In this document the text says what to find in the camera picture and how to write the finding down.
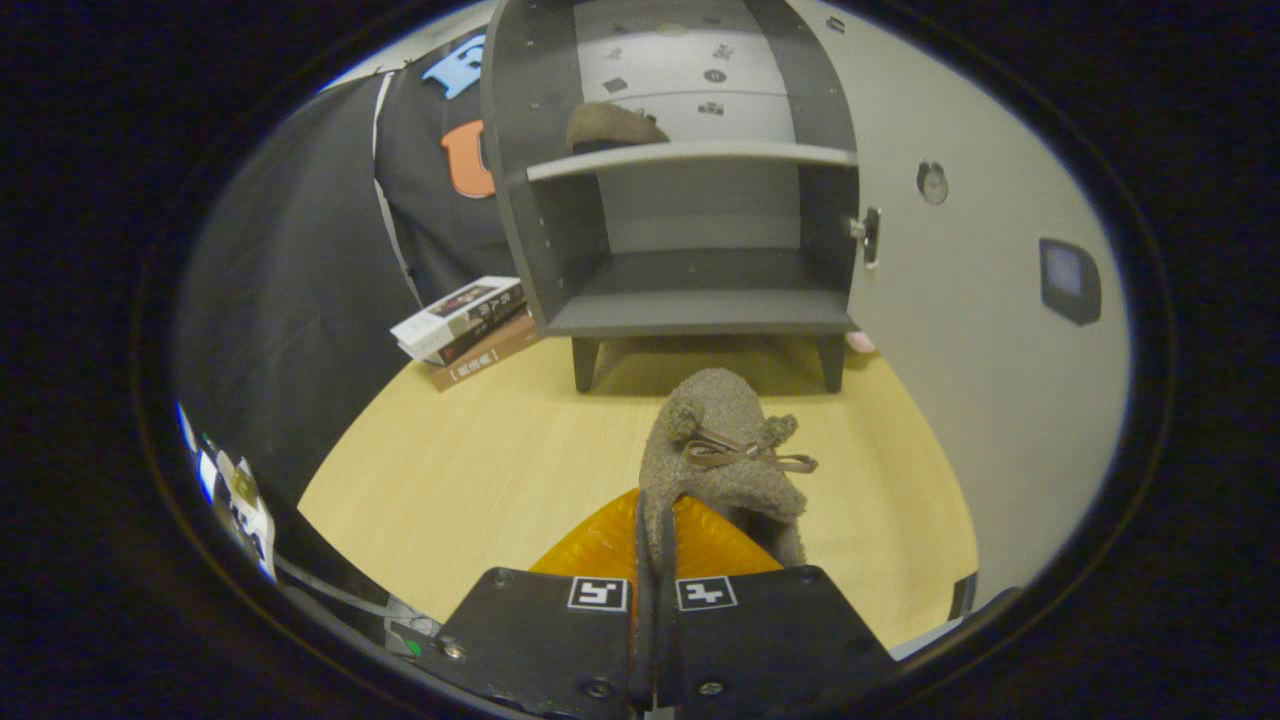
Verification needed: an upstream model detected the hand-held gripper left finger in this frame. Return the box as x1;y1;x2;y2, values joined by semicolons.
430;488;657;717

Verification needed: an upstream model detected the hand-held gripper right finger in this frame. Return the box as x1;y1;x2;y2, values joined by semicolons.
655;495;897;717

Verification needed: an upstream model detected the brown plush shoe with bow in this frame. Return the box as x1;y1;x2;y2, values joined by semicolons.
638;367;820;601

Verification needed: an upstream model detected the light grey shoe cabinet door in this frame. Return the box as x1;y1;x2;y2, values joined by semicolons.
790;0;1132;623

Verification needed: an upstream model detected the grey shoe cabinet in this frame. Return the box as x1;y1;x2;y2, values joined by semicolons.
480;0;881;393

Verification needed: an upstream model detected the dark book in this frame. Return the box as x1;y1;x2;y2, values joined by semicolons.
425;303;532;368

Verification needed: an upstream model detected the white and blue clutter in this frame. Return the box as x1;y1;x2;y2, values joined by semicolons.
177;400;280;583

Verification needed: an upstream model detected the black backdrop cloth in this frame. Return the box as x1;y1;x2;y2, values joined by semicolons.
172;35;523;507

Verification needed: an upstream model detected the grey cable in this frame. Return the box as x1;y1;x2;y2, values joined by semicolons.
274;555;441;641

